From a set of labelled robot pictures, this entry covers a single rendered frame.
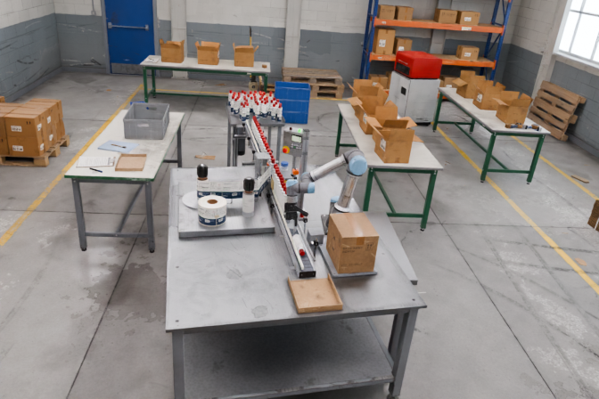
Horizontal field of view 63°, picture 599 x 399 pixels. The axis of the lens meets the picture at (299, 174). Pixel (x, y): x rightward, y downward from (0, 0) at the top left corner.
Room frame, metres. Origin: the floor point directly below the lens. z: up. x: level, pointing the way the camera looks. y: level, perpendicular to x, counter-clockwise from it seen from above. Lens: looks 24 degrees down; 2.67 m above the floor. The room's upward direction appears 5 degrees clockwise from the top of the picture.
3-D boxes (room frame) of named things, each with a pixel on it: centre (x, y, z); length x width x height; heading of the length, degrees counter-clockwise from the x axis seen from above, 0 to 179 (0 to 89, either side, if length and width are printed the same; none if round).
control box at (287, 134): (3.45, 0.05, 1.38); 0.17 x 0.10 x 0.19; 70
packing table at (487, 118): (7.26, -2.74, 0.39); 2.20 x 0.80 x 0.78; 6
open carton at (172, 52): (8.64, 2.41, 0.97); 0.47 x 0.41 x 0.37; 2
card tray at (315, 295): (2.36, -0.15, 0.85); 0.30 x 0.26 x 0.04; 15
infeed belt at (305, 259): (3.33, 0.11, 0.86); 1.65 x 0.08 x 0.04; 15
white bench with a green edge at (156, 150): (4.73, 1.73, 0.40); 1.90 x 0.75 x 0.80; 6
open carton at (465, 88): (7.86, -2.62, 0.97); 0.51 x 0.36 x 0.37; 99
